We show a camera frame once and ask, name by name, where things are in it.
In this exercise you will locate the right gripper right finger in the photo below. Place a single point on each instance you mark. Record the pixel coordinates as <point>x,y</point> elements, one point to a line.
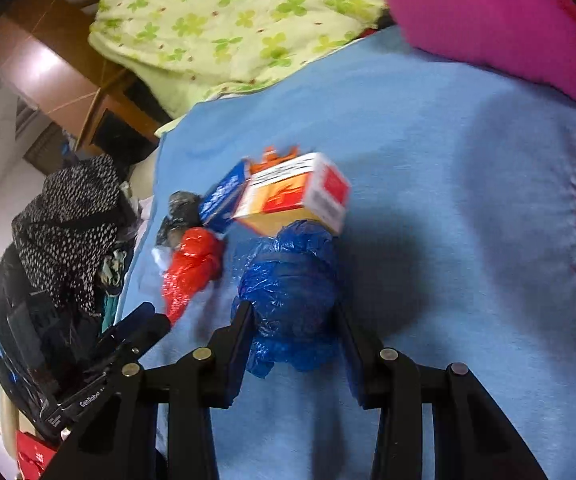
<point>472,436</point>

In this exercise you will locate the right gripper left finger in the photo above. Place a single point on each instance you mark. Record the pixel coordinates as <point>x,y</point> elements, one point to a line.
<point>156,424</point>

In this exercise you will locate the red plastic bag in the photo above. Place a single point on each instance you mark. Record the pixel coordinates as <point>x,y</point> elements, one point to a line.
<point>197,261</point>

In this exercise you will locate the black plastic bag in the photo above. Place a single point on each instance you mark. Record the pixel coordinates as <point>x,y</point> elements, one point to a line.
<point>182,215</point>

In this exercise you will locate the blue toothpaste box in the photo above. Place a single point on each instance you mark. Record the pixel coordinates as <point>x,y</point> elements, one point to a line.
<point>216,208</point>

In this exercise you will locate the blue plastic bag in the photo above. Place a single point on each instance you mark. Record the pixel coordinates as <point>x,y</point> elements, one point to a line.
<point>292,280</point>

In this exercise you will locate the orange wrapper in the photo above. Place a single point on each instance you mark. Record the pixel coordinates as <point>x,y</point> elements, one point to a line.
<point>271,157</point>

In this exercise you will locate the red white medicine box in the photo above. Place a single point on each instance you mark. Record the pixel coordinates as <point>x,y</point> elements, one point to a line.
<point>308,187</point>

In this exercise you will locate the green patterned cloth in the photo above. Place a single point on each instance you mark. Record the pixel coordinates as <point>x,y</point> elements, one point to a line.
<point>111,276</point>

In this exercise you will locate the black jacket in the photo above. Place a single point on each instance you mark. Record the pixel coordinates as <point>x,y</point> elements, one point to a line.
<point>34,335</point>

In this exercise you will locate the black white spotted garment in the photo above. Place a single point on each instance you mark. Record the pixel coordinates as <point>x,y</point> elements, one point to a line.
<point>63,234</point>

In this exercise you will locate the pink bed sheet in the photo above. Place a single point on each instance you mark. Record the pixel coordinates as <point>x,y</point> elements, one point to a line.
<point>141,180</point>

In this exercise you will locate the blue fleece blanket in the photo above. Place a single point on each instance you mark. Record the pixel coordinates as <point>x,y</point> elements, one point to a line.
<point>459,243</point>

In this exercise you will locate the wooden cabinet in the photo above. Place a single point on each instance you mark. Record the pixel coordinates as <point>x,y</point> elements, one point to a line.
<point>46,58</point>

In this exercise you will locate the green clover quilt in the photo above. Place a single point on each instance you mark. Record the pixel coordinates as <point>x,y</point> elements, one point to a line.
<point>192,51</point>

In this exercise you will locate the magenta pillow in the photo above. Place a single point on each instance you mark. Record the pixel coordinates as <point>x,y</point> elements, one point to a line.
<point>530,39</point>

